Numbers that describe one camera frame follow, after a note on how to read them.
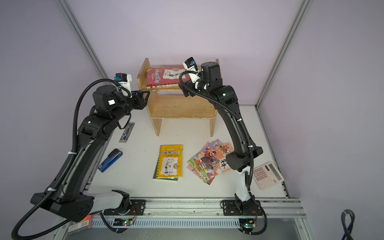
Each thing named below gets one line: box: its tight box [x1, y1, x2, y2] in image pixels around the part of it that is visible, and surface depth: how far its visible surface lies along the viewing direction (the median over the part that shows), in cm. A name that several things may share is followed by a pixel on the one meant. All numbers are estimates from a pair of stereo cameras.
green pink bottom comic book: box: [186, 141, 216, 185], surface depth 89 cm
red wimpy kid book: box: [146, 66, 190, 86], surface depth 73 cm
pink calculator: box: [253, 162, 285, 190], surface depth 85 cm
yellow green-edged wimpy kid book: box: [153, 144, 184, 182], surface depth 89 cm
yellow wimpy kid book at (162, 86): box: [146, 85, 179, 89], surface depth 70 cm
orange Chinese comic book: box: [215, 142, 234, 173], surface depth 94 cm
